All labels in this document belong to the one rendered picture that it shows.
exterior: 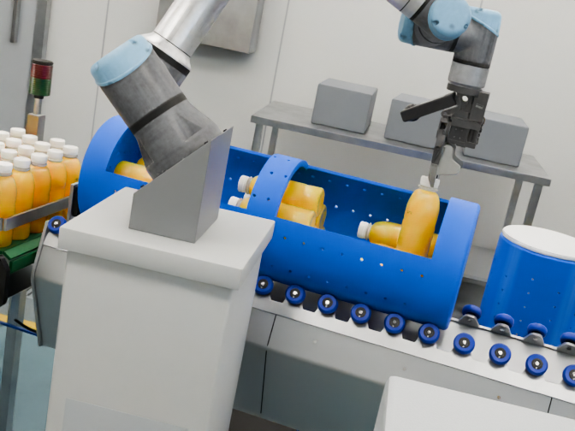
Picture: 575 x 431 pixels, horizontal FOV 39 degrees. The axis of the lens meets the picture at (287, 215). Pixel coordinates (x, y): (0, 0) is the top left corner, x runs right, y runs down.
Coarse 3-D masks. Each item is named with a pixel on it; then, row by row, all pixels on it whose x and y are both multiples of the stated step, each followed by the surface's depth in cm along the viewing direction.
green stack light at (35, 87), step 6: (30, 78) 236; (36, 78) 235; (30, 84) 236; (36, 84) 236; (42, 84) 236; (48, 84) 237; (30, 90) 237; (36, 90) 236; (42, 90) 236; (48, 90) 238; (42, 96) 237
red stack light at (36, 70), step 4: (32, 64) 235; (36, 64) 234; (32, 68) 235; (36, 68) 234; (40, 68) 234; (44, 68) 235; (48, 68) 235; (52, 68) 237; (32, 72) 235; (36, 72) 235; (40, 72) 235; (44, 72) 235; (48, 72) 236; (52, 72) 239; (32, 76) 235; (36, 76) 235; (40, 76) 235; (44, 76) 235; (48, 76) 236
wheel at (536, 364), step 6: (534, 354) 167; (528, 360) 166; (534, 360) 166; (540, 360) 166; (546, 360) 166; (528, 366) 166; (534, 366) 166; (540, 366) 165; (546, 366) 165; (534, 372) 165; (540, 372) 165
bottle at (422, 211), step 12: (420, 192) 168; (432, 192) 168; (408, 204) 169; (420, 204) 167; (432, 204) 167; (408, 216) 169; (420, 216) 167; (432, 216) 168; (408, 228) 169; (420, 228) 168; (432, 228) 169; (408, 240) 169; (420, 240) 168; (408, 252) 169; (420, 252) 169
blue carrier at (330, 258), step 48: (96, 144) 184; (96, 192) 183; (240, 192) 203; (336, 192) 194; (384, 192) 188; (288, 240) 172; (336, 240) 169; (336, 288) 174; (384, 288) 169; (432, 288) 165
